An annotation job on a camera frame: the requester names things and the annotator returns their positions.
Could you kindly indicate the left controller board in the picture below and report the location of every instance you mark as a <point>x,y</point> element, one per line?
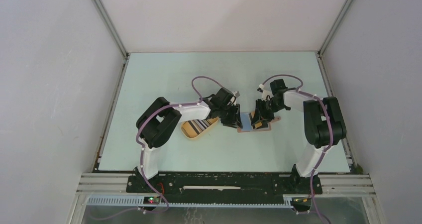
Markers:
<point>152,200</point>

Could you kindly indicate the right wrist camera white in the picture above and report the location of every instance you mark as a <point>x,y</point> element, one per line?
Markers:
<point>266,95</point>

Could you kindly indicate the striped cards in tray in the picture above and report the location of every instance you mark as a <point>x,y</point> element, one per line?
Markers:
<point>200,125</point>

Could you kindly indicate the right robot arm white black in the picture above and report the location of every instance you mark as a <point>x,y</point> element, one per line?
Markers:
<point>324,126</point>

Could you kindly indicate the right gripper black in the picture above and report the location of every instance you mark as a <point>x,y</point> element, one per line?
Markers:
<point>260,112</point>

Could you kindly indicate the controller board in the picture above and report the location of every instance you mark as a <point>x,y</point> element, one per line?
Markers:
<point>302,202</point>
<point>152,200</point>

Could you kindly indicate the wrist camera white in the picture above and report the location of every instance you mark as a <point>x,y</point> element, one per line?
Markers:
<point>235,95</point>
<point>266,95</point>

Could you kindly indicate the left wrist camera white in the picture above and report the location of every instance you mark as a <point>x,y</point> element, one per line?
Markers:
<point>235,95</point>

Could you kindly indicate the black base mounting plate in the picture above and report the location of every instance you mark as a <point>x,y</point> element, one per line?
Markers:
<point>236,188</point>

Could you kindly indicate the right controller board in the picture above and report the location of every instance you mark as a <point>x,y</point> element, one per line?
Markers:
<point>302,202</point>

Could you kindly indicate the brown leather card holder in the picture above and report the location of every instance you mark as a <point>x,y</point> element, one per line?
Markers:
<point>247,126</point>

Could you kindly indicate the gold credit card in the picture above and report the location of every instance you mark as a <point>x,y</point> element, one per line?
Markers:
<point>259,125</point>

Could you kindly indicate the oval wooden tray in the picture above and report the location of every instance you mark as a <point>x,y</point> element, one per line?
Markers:
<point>191,134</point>

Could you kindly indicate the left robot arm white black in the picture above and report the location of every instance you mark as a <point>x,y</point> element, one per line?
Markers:
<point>159,121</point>

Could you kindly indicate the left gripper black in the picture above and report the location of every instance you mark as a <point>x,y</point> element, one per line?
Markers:
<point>231,122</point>

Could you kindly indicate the white cable duct strip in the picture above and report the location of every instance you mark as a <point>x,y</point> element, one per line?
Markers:
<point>139,201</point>

